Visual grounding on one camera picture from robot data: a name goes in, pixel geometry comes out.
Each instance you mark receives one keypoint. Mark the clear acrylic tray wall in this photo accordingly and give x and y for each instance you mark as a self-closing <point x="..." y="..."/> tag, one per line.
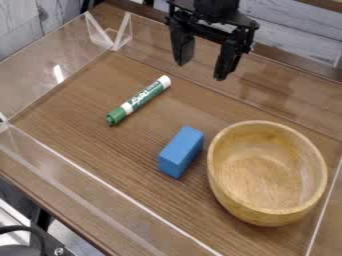
<point x="92" y="173"/>

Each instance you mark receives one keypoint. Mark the black metal table frame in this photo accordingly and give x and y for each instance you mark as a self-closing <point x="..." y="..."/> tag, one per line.
<point x="31" y="210"/>

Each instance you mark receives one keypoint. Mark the green dry erase marker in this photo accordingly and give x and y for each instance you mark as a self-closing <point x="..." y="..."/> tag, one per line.
<point x="137" y="100"/>

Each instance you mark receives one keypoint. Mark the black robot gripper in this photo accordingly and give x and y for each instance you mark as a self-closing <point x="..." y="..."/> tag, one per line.
<point x="214" y="20"/>

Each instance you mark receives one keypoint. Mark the blue foam block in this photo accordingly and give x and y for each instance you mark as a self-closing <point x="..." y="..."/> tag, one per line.
<point x="180" y="151"/>

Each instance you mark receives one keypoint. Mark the light wooden bowl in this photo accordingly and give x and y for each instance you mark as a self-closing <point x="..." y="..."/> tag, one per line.
<point x="267" y="173"/>

